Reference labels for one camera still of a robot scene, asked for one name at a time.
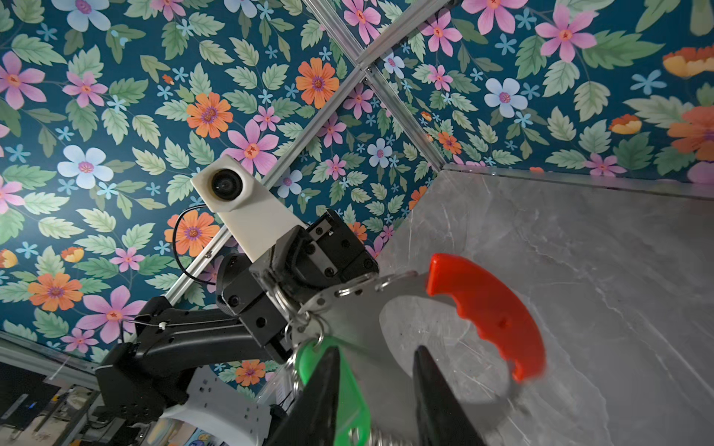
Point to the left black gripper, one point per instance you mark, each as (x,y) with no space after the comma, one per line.
(300,265)

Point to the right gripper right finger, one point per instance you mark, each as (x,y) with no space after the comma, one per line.
(440,417)

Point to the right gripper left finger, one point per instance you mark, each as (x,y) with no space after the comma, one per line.
(314,420)

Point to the key with green cover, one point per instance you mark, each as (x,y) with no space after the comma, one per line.
(354,418)

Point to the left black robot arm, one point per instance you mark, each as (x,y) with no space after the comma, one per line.
(166,371)

